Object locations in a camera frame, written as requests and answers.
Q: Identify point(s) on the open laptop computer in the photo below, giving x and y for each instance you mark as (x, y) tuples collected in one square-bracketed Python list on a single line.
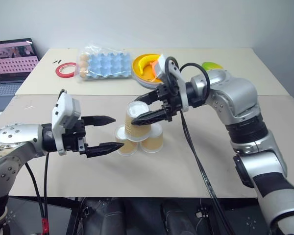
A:
[(12, 71)]

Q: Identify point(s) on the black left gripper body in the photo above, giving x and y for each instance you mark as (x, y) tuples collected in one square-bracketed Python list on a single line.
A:
[(72, 143)]

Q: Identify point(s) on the blue egg tray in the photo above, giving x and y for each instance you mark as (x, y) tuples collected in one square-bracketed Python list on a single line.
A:
[(110, 64)]

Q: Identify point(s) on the yellow toy banana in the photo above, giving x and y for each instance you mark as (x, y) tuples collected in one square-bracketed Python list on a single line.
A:
[(143, 62)]

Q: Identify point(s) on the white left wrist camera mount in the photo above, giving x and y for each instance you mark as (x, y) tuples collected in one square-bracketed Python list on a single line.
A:
[(63, 110)]

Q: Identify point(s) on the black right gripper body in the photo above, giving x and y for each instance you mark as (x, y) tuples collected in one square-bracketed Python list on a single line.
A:
[(168, 102)]

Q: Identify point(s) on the brown paper cup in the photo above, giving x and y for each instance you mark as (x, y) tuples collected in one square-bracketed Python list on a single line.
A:
[(137, 133), (127, 148), (153, 143)]

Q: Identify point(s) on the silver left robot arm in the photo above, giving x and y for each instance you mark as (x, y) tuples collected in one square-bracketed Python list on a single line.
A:
[(14, 137)]

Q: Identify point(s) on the blue egg carton in bag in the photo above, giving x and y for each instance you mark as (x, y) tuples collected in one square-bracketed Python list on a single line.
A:
[(105, 49)]

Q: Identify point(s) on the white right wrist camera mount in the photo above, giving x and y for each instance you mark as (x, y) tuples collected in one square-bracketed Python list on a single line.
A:
[(180, 79)]

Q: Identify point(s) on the dark rounded shape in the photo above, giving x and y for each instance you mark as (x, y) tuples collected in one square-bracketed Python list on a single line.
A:
[(178, 218)]

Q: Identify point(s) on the brown egg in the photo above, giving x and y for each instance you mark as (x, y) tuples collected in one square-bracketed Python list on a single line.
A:
[(83, 73), (83, 64), (83, 57)]

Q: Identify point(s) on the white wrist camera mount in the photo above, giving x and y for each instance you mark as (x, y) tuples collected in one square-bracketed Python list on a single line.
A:
[(63, 110), (180, 79)]

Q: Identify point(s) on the red tape roll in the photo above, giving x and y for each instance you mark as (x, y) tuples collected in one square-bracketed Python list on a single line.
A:
[(58, 71)]

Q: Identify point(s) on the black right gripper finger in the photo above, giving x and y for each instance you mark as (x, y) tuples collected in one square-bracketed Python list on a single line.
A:
[(149, 97), (152, 117)]

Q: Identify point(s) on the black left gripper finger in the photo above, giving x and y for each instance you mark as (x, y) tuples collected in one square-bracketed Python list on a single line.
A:
[(100, 120), (103, 149)]

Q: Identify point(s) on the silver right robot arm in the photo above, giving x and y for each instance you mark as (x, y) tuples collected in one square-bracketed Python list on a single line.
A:
[(235, 90)]

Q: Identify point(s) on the green plastic toy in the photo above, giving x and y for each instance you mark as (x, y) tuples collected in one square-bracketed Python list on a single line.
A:
[(210, 65)]

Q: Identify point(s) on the orange plastic piece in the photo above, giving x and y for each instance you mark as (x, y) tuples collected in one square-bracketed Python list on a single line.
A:
[(153, 67)]

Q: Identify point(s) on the yellow plate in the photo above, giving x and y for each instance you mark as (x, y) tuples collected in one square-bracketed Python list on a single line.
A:
[(147, 76)]

